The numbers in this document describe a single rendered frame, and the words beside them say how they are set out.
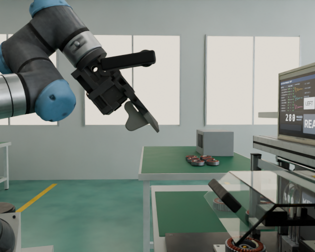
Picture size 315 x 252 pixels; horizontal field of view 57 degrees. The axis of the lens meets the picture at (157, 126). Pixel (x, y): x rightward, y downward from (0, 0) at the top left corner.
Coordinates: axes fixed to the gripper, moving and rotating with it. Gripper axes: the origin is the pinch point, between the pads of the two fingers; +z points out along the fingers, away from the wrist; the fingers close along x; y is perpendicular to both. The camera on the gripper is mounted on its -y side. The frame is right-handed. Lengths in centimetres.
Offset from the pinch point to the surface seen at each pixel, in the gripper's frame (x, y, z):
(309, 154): -4.3, -23.4, 28.4
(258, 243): -19.0, -0.9, 46.2
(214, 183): 8.2, -1.3, 15.1
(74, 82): -467, 66, -129
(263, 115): -108, -53, 41
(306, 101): -11.0, -33.7, 20.2
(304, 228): -32, -16, 61
